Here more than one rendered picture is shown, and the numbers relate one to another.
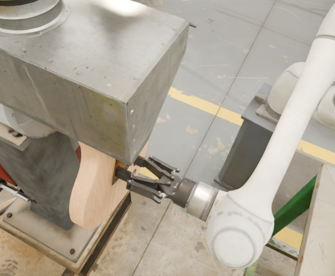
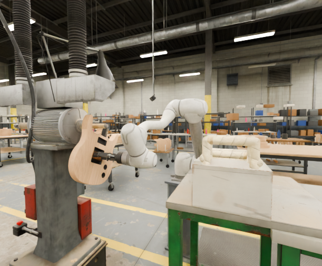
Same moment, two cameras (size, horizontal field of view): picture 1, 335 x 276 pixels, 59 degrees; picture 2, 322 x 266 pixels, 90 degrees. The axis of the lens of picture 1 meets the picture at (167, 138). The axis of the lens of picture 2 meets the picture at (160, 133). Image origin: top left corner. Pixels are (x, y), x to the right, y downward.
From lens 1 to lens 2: 90 cm
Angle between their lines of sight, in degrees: 53
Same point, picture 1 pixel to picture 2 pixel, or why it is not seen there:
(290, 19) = not seen: hidden behind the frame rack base
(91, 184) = (81, 144)
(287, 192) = (213, 251)
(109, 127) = (91, 86)
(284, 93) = (177, 163)
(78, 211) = (73, 155)
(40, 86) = (77, 83)
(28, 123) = (66, 126)
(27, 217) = (28, 258)
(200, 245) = not seen: outside the picture
